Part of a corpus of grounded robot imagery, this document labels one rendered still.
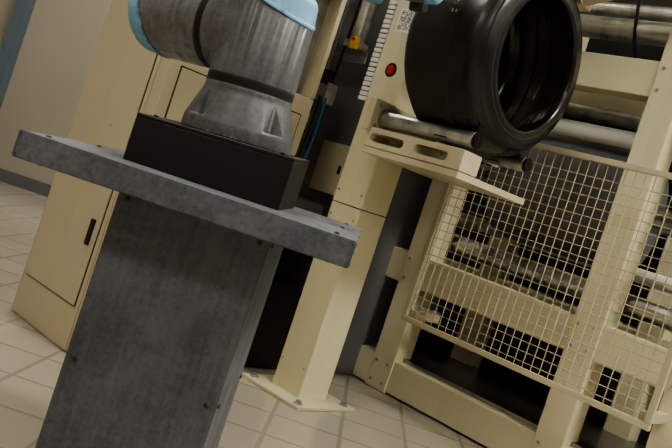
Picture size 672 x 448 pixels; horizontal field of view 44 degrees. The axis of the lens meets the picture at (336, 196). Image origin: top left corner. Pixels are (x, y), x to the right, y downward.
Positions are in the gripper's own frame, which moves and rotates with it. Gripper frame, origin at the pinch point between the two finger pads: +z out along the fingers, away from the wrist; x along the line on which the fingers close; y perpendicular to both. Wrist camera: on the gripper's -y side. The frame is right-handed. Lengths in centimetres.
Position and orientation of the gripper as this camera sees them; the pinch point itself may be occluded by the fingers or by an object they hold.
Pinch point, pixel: (453, 2)
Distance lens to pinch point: 226.4
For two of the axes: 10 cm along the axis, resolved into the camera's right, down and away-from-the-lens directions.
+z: 6.1, 3.2, 7.3
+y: 3.9, -9.2, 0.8
